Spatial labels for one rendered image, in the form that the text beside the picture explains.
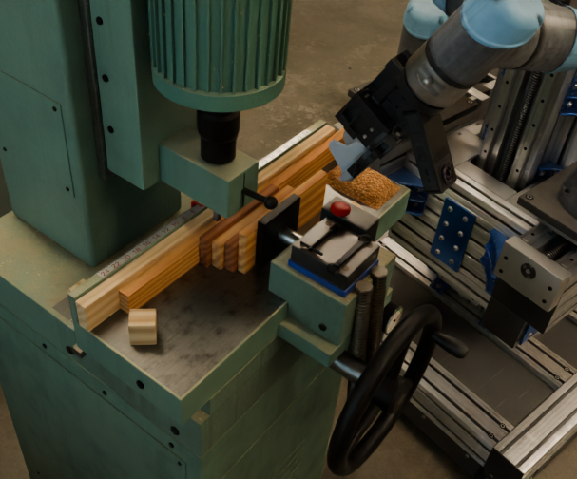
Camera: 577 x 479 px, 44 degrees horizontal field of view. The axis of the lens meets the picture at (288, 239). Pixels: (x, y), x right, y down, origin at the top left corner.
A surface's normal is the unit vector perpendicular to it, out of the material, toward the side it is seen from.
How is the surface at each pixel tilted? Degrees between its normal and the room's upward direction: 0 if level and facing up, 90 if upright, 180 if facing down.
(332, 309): 90
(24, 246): 0
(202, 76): 90
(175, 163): 90
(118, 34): 90
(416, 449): 0
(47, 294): 0
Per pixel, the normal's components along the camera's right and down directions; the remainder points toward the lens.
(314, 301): -0.60, 0.50
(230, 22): 0.20, 0.67
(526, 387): 0.07, -0.74
